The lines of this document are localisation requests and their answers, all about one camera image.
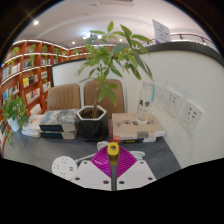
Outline ceiling chandelier lamp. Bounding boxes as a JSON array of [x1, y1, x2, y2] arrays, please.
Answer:
[[81, 31, 104, 41]]

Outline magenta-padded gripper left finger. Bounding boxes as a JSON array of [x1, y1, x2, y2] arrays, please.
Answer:
[[70, 145, 113, 192]]

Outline thin white book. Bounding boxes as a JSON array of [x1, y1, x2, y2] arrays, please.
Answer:
[[21, 128, 42, 139]]

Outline tan upholstered chair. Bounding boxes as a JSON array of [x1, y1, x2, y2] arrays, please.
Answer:
[[83, 78, 126, 116], [46, 83, 82, 112]]

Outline thin dark blue book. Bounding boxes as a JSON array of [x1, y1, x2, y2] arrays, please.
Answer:
[[39, 129, 78, 140]]

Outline red and black book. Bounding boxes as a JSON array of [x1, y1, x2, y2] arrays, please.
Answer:
[[109, 134, 158, 145]]

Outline white black-framed partition panel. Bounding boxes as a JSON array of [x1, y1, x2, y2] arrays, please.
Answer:
[[51, 59, 89, 88]]

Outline orange wooden bookshelf unit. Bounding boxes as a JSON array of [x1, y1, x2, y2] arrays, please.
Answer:
[[0, 39, 114, 158]]

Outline recessed ceiling spot lights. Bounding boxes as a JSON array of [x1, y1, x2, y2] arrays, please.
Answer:
[[32, 19, 124, 46]]

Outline clear plastic bottle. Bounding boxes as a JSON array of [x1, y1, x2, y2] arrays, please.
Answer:
[[135, 80, 157, 125]]

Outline white wall socket plate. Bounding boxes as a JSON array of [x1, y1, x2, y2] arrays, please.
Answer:
[[165, 88, 183, 118], [179, 99, 204, 136]]

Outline white paper sign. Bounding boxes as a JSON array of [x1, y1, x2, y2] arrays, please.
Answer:
[[152, 19, 172, 44]]

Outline tall plant in black pot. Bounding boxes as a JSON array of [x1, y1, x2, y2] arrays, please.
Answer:
[[74, 20, 154, 140]]

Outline large beige book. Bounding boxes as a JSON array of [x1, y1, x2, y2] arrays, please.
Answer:
[[111, 112, 166, 141]]

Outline yellow charger block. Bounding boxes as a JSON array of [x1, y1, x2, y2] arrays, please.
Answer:
[[106, 141, 120, 167]]

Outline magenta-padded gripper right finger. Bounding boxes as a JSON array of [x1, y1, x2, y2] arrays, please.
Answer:
[[115, 146, 158, 192]]

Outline trailing plant in white pot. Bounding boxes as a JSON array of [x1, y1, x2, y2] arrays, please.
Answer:
[[0, 94, 30, 144]]

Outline thick white book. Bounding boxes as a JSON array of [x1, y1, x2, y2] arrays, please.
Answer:
[[24, 114, 48, 132]]

